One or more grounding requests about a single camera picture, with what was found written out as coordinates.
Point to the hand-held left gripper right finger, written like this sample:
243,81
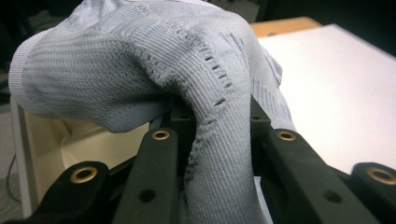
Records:
299,180

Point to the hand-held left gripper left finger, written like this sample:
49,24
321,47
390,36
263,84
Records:
149,180

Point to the beige basket with grey rim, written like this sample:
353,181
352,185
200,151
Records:
46,146

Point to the light blue knit garment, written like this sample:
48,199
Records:
140,62

